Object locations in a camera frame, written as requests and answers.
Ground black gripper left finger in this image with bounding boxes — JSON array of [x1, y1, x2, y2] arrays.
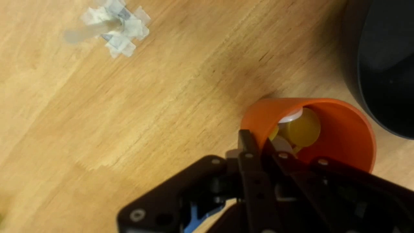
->
[[238, 129, 283, 233]]

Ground yellow contents pieces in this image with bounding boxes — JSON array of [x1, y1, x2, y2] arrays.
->
[[269, 107, 321, 154]]

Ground black bowl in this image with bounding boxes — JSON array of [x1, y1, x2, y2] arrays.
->
[[342, 0, 414, 140]]

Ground orange plastic cup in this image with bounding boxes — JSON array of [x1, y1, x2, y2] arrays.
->
[[241, 98, 377, 172]]

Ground white stick on tape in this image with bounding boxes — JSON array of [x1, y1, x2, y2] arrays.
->
[[64, 0, 150, 58]]

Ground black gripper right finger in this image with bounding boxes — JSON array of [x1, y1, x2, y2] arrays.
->
[[263, 141, 346, 233]]

